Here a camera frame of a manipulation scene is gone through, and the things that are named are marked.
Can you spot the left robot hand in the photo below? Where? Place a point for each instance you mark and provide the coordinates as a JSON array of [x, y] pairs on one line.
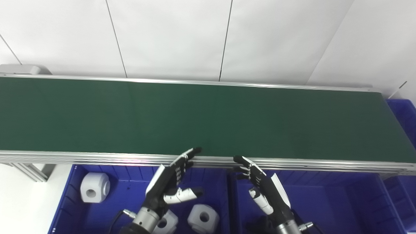
[[162, 188]]

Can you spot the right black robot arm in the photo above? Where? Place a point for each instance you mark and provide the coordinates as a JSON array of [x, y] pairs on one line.
[[287, 228]]

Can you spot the grey conveyor motor housing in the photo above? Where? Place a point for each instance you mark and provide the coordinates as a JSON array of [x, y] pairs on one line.
[[22, 69]]

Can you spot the white cube part with hole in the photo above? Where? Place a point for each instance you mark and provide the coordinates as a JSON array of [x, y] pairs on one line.
[[169, 224], [100, 185], [211, 213]]

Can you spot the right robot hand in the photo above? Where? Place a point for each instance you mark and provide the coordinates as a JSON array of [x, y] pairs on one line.
[[273, 198]]

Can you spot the aluminium conveyor leg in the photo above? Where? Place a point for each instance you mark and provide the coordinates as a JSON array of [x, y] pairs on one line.
[[32, 172]]

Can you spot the blue plastic bin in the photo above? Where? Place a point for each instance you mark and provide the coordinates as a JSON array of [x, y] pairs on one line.
[[325, 201], [406, 113], [126, 191]]

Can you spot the green conveyor belt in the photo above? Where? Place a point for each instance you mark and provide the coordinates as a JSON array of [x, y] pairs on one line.
[[211, 117], [97, 158]]

